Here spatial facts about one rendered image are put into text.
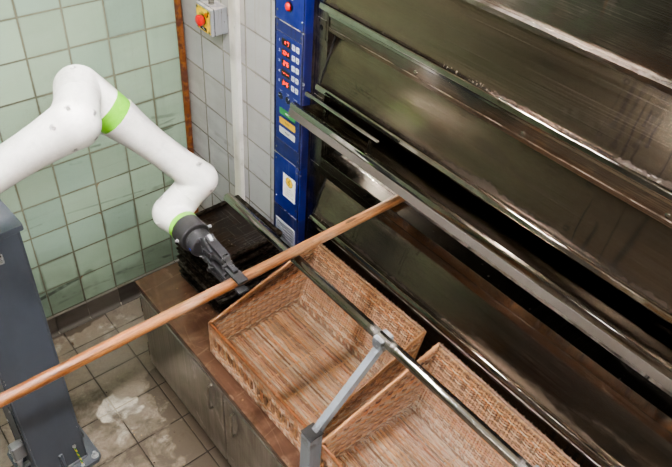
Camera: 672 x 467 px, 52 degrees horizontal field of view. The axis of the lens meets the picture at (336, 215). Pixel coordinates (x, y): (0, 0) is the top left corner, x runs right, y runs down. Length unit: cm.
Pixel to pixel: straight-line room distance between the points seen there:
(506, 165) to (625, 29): 45
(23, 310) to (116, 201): 97
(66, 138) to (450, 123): 95
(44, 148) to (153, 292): 110
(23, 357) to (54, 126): 97
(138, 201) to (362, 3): 164
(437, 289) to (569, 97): 81
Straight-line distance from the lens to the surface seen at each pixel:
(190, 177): 201
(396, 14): 187
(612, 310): 167
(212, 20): 255
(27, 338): 242
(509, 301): 194
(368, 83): 203
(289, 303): 261
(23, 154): 178
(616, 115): 154
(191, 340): 254
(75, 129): 171
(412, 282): 219
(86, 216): 314
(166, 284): 274
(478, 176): 180
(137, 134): 192
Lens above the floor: 250
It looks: 39 degrees down
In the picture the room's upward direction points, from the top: 5 degrees clockwise
